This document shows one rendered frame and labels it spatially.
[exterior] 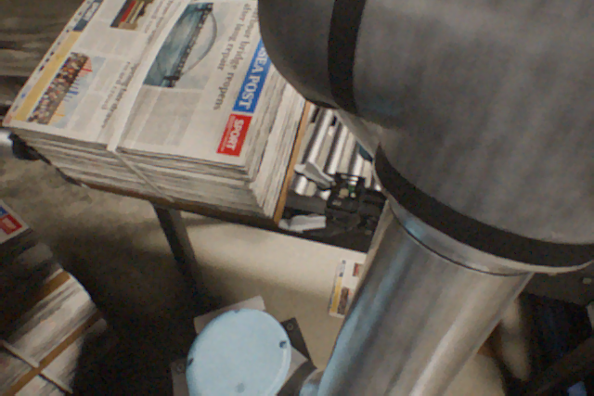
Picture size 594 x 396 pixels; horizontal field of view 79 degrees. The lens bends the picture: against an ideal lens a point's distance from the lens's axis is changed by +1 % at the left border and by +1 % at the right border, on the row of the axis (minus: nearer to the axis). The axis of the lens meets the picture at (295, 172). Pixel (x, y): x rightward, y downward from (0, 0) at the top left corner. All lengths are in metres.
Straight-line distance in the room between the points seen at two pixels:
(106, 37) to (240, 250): 1.30
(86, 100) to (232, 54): 0.21
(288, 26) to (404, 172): 0.09
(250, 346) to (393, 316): 0.24
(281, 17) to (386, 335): 0.19
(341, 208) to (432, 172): 0.42
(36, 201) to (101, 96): 1.83
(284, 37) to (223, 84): 0.33
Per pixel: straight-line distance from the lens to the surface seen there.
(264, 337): 0.45
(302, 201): 0.88
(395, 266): 0.21
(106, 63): 0.63
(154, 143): 0.50
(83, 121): 0.58
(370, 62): 0.16
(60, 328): 1.25
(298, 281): 1.67
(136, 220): 2.04
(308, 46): 0.18
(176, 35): 0.61
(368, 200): 0.58
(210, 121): 0.48
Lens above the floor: 1.46
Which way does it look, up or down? 44 degrees down
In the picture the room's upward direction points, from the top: straight up
